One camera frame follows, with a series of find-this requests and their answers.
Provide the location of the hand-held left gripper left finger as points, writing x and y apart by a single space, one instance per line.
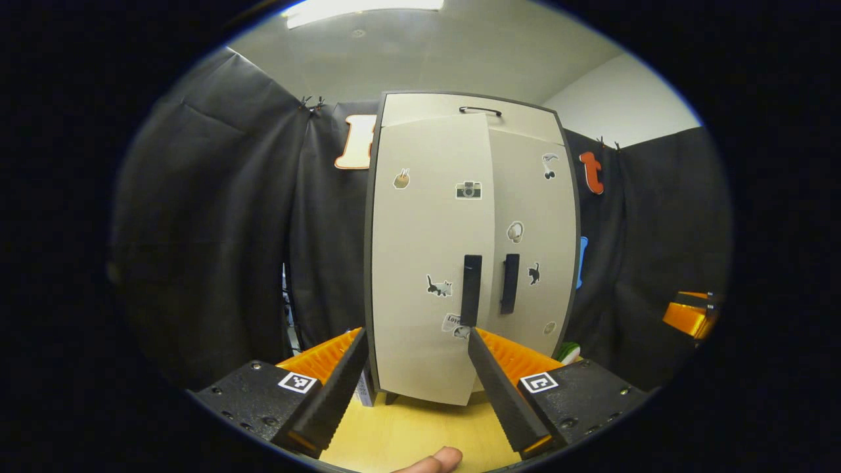
338 394

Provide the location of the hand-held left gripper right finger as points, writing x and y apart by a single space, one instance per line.
502 394

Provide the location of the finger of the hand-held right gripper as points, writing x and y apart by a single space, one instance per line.
686 320
698 301

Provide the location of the grey white cabinet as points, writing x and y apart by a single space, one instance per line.
368 276

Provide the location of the white camera sticker cabinet door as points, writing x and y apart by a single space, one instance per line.
420 249

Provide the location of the white headphone sticker cabinet door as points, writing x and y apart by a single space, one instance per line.
525 197

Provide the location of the white cabinet drawer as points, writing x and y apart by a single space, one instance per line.
420 105

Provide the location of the small white box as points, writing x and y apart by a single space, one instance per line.
363 394

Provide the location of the green striped round object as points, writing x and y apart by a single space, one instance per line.
570 353

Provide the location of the ceiling light panel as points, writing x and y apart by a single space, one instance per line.
361 10

